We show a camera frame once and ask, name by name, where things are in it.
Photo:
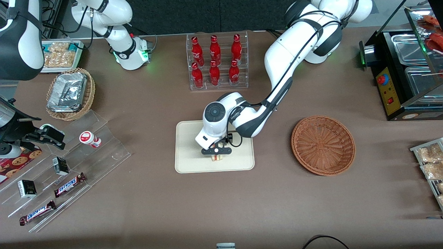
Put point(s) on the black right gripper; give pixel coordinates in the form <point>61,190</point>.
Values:
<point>18,129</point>

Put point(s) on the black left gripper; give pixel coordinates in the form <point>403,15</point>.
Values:
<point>226,139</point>

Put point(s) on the triangular white bread sandwich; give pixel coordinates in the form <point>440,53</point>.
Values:
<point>216,158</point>

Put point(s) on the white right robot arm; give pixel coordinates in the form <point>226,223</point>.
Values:
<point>17,41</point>

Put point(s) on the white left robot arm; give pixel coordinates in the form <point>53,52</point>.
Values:
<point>294,52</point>

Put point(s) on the cream plastic tray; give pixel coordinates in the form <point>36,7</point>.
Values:
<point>188,155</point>

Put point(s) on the light tan wicker basket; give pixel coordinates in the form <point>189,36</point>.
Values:
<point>90,93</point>

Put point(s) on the white snack tray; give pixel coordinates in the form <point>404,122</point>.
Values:
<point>80,52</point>

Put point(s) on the brown round wicker basket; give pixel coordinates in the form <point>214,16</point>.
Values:
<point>323,145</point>

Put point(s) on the tray of snack bags right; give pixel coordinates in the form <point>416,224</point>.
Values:
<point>415,149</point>

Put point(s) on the white green small container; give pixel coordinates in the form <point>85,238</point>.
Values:
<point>46,126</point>

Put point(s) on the small black carton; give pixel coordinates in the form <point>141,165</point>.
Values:
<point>27,188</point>
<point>61,166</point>

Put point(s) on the red cookie box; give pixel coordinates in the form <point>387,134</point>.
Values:
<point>17,166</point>

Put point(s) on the red white yogurt bottle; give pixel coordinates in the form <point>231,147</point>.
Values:
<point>89,138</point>

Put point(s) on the silver foil packet stack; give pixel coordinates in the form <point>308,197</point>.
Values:
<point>67,91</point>

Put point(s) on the brown Snickers bar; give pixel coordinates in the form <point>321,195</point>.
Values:
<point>37,212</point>
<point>69,185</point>

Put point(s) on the clear acrylic stepped display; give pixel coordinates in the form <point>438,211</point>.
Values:
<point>104,155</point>

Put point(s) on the clear acrylic bottle rack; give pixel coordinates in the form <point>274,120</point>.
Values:
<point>223,86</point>

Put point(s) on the clear bag of crackers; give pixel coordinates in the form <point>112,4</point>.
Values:
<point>60,59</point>
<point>59,47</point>

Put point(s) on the red cola bottle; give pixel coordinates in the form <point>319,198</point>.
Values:
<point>197,52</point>
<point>234,74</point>
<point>236,48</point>
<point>197,77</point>
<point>214,75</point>
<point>215,50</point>

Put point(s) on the small grey white object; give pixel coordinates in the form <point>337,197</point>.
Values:
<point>225,246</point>

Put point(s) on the black hot food display case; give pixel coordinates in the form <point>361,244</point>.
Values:
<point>387,93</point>

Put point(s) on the clear bag of fried snacks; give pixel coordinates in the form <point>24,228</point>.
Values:
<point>440,187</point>
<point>433,170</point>
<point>441,200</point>
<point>431,154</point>

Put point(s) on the steel food pan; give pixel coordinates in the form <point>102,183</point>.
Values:
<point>420,83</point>
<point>408,48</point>

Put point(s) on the small blue object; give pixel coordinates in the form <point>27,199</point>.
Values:
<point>434,217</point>

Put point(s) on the red fried food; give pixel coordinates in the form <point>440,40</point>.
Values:
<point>432,29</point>

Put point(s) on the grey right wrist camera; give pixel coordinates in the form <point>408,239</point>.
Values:
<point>8,150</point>

